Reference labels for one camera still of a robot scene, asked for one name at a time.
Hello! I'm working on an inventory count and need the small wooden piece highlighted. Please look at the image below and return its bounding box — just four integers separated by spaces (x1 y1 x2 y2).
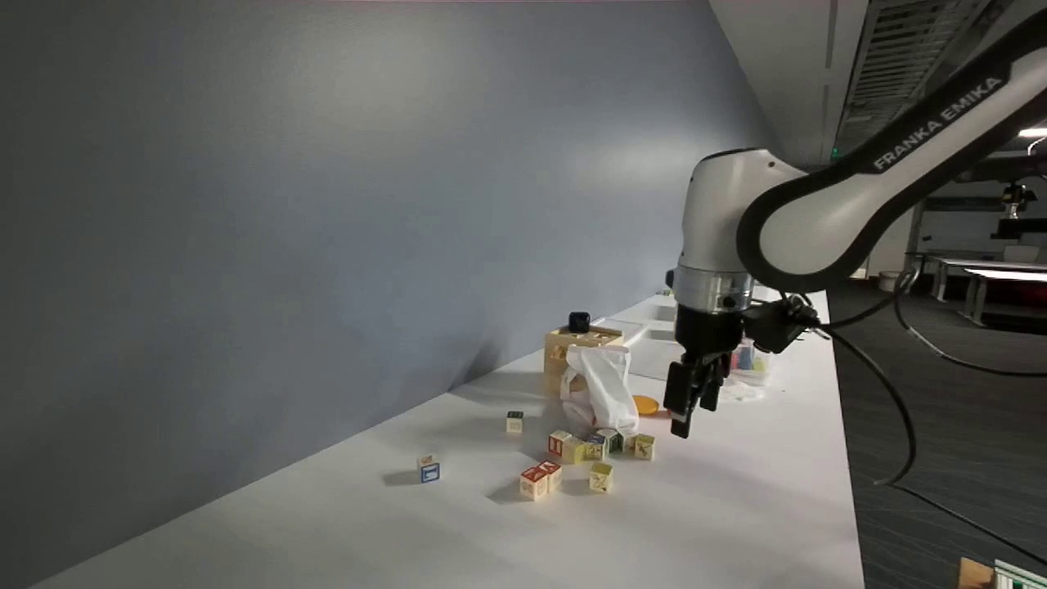
956 554 997 589

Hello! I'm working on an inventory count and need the white background table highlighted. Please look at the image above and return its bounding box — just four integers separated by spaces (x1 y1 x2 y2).
932 256 1047 323

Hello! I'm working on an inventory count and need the clear bag with toys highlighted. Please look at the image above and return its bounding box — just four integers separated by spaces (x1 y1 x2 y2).
726 337 772 379

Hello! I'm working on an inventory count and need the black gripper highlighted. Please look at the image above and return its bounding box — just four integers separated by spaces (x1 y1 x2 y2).
663 306 750 441

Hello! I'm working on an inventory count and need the white green box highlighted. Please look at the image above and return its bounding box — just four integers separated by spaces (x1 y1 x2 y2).
990 556 1047 589

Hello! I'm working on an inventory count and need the red printed wooden block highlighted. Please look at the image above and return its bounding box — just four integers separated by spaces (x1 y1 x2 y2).
515 458 564 504

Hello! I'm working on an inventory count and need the black camera cable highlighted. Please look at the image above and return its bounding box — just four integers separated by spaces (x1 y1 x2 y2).
806 289 1047 571

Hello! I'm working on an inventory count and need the wooden shape sorter box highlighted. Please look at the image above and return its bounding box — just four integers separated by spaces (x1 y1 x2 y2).
540 323 623 422

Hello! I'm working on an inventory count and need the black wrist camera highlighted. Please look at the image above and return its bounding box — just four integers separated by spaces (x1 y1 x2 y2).
746 297 819 358

